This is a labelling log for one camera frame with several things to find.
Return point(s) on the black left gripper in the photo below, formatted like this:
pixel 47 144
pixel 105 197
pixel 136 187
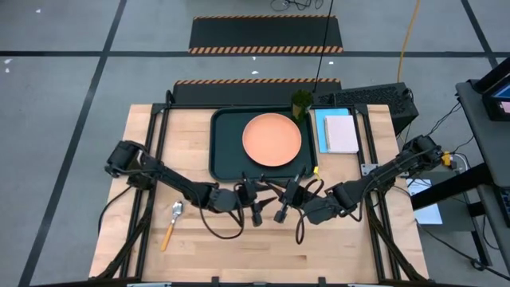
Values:
pixel 227 199

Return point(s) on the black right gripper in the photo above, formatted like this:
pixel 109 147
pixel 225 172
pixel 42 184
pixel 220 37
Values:
pixel 320 207

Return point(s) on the dark green tray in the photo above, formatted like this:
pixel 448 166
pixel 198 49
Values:
pixel 227 151

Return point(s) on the orange round plate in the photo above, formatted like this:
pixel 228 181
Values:
pixel 271 139

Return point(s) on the green patterned cup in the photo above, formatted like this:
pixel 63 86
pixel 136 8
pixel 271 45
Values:
pixel 301 103

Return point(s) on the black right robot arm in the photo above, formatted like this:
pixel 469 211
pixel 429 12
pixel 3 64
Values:
pixel 398 163

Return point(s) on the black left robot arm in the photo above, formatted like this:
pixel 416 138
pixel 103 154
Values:
pixel 167 175

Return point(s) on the yellow tag on gripper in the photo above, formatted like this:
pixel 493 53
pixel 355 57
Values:
pixel 316 172

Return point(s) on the blue notebook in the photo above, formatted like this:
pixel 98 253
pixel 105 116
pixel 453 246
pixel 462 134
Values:
pixel 320 131

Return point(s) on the white notepad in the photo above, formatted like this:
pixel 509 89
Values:
pixel 342 134

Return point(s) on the white paper sheet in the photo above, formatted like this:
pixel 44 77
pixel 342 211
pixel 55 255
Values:
pixel 428 211

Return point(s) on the yellow plug connector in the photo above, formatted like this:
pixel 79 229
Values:
pixel 446 158

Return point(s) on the large black hazard-striped mat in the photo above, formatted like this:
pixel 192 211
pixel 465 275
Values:
pixel 263 34

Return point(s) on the grey side table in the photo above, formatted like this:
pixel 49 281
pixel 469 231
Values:
pixel 484 139

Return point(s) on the black monitor with blue screen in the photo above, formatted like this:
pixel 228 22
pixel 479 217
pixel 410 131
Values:
pixel 496 95

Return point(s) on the black aluminium table frame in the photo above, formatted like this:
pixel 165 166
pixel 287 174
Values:
pixel 157 131

